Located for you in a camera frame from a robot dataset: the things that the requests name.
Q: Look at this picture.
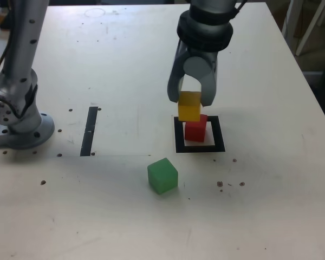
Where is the black tape strip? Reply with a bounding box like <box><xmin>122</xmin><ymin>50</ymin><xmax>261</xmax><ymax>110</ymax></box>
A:
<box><xmin>80</xmin><ymin>106</ymin><xmax>98</xmax><ymax>157</ymax></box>

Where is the black tape square outline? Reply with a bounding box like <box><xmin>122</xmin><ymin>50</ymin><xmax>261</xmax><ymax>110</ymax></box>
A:
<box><xmin>173</xmin><ymin>115</ymin><xmax>226</xmax><ymax>154</ymax></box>

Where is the yellow cube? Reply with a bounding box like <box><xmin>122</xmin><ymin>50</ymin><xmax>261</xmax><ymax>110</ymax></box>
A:
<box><xmin>177</xmin><ymin>91</ymin><xmax>202</xmax><ymax>122</ymax></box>

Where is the green cube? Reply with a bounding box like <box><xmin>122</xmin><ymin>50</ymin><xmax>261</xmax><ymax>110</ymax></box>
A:
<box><xmin>147</xmin><ymin>157</ymin><xmax>179</xmax><ymax>196</ymax></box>

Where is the dark background object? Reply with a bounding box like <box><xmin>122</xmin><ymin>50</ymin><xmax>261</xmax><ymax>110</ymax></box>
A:
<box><xmin>0</xmin><ymin>0</ymin><xmax>14</xmax><ymax>30</ymax></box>

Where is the white furniture leg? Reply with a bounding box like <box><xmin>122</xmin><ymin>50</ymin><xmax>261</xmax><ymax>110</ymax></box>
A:
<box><xmin>295</xmin><ymin>0</ymin><xmax>325</xmax><ymax>57</ymax></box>

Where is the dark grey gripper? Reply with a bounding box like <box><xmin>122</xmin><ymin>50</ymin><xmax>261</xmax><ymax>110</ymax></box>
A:
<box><xmin>167</xmin><ymin>40</ymin><xmax>220</xmax><ymax>107</ymax></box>

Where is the red cube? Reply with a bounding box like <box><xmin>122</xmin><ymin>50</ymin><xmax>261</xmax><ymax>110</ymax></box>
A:
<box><xmin>184</xmin><ymin>114</ymin><xmax>209</xmax><ymax>143</ymax></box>

